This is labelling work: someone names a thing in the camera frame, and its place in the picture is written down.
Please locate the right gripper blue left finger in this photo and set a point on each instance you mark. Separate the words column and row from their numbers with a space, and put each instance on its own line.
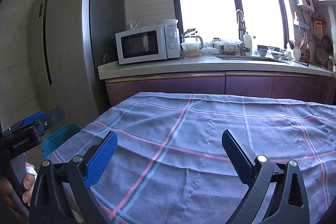
column 84, row 171

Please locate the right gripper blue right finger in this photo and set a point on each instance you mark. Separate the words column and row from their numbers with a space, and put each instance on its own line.
column 253, row 172

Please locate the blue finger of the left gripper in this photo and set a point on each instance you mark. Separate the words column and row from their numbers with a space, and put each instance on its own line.
column 32, row 118

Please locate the teal plastic trash bin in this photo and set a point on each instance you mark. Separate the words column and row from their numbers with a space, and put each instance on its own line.
column 56, row 139

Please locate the purple kitchen base cabinets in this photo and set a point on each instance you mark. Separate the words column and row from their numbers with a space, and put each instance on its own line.
column 307, row 88

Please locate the metal kitchen faucet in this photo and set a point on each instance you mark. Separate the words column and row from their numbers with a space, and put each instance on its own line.
column 241, row 29

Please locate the left hand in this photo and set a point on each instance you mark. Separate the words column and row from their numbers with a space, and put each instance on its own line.
column 17, row 189

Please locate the purple plaid tablecloth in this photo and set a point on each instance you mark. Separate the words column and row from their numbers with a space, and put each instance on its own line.
column 170, row 166

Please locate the silver refrigerator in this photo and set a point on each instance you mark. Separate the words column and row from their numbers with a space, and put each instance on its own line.
column 68, row 41

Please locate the white microwave oven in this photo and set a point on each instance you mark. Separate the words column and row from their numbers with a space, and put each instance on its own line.
column 149, row 43

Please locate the white dotted utensil holder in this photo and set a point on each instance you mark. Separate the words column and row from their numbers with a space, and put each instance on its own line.
column 297, row 53

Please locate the white dish soap bottle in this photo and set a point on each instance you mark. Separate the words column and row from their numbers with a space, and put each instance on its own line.
column 247, row 41

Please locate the glass jar on counter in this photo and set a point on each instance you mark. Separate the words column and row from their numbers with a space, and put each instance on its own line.
column 217, row 44

